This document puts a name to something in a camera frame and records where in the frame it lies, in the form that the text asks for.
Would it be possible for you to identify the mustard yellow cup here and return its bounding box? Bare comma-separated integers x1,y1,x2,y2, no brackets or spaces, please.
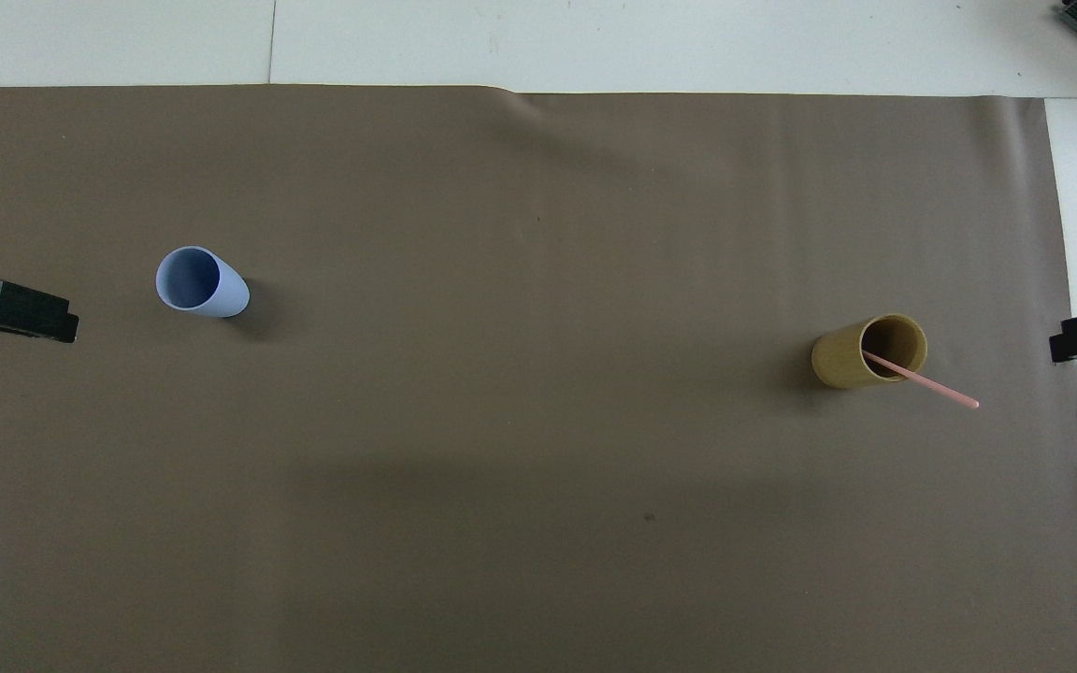
811,313,928,391

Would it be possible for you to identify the light blue plastic cup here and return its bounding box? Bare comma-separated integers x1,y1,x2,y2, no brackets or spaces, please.
155,246,251,319

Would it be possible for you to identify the pink chopstick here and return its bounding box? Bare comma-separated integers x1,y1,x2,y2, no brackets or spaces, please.
862,351,981,410

